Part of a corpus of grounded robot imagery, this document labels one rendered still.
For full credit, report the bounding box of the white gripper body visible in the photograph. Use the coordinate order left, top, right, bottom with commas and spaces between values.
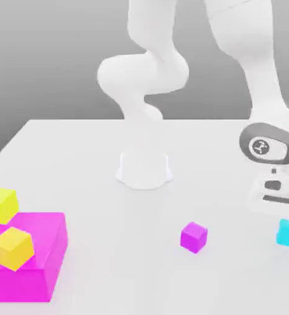
245, 188, 289, 220

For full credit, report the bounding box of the small purple cube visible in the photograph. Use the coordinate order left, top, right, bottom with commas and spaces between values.
180, 221, 208, 255

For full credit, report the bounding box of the large magenta box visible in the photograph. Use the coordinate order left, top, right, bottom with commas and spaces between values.
0, 212, 69, 303

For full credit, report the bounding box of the small orange-yellow cube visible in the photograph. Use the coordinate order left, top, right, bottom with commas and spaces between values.
0, 226, 35, 273

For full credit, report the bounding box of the small lime-yellow cube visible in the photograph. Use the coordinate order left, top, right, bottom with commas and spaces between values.
0, 187, 20, 225

